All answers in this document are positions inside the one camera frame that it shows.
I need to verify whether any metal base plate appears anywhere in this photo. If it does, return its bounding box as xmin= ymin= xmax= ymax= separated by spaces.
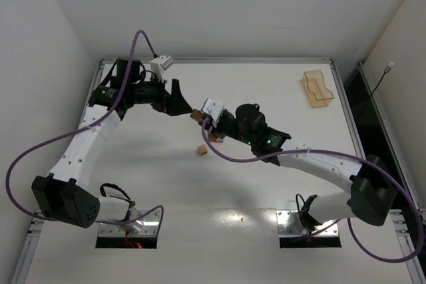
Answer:
xmin=98 ymin=209 xmax=162 ymax=237
xmin=276 ymin=210 xmax=339 ymax=239

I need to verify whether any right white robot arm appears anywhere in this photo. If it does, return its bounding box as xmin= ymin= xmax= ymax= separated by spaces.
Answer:
xmin=202 ymin=98 xmax=397 ymax=231

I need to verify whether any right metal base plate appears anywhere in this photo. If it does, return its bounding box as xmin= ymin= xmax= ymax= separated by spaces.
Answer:
xmin=276 ymin=210 xmax=339 ymax=239

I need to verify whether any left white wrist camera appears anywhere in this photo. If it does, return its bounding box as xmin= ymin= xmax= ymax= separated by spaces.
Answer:
xmin=150 ymin=55 xmax=174 ymax=81

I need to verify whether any clear orange plastic box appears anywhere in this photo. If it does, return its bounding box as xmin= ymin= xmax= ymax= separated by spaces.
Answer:
xmin=302 ymin=70 xmax=334 ymax=108

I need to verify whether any dark-topped wood block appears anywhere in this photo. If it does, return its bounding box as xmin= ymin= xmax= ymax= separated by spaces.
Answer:
xmin=190 ymin=109 xmax=205 ymax=126

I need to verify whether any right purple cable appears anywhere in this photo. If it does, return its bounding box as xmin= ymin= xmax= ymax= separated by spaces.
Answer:
xmin=201 ymin=117 xmax=425 ymax=262

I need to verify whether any small plain wood cube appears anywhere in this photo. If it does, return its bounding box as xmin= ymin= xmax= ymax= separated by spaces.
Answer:
xmin=197 ymin=144 xmax=208 ymax=156

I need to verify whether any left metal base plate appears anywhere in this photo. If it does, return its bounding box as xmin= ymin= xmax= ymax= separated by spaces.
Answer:
xmin=98 ymin=209 xmax=162 ymax=237

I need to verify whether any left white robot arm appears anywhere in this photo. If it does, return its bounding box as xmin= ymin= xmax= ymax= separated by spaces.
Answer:
xmin=31 ymin=56 xmax=192 ymax=228

